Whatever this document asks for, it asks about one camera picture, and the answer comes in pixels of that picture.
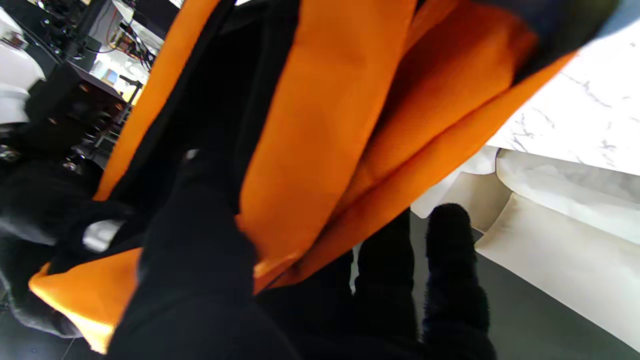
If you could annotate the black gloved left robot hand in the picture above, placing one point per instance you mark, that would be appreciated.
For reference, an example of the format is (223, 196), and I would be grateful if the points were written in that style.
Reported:
(195, 280)

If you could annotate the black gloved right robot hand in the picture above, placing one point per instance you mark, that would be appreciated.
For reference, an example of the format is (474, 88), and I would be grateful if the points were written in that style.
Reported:
(45, 195)

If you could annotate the orange and blue backpack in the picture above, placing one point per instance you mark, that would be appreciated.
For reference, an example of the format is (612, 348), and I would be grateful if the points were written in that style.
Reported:
(325, 125)

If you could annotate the black equipment rack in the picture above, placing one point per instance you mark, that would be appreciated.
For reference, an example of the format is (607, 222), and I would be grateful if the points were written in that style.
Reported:
(90, 20)

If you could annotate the cream white sofa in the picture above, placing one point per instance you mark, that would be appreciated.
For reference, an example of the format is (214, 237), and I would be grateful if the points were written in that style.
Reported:
(560, 240)

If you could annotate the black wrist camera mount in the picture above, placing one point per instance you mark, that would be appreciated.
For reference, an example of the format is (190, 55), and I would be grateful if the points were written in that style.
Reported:
(70, 110)

